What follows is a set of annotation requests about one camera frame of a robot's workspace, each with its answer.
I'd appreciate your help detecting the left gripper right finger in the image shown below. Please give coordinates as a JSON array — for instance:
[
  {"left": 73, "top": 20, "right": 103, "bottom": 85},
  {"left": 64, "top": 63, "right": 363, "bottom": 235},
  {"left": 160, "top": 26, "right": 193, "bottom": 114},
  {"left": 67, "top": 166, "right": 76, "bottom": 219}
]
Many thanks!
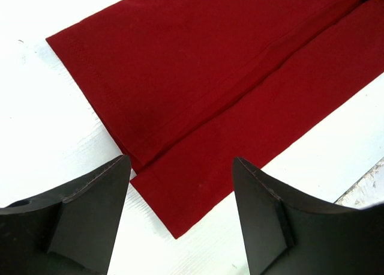
[{"left": 232, "top": 157, "right": 383, "bottom": 274}]

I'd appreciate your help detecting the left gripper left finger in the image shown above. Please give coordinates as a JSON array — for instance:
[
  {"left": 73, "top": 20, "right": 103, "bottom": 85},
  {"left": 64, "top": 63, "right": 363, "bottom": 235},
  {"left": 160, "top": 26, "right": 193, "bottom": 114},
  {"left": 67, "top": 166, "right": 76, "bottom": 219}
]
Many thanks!
[{"left": 1, "top": 155, "right": 131, "bottom": 274}]

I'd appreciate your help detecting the red t shirt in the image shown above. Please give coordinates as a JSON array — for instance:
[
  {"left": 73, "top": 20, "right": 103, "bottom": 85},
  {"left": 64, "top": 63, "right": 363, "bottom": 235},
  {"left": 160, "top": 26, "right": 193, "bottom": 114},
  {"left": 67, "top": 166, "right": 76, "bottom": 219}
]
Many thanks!
[{"left": 47, "top": 0, "right": 383, "bottom": 238}]

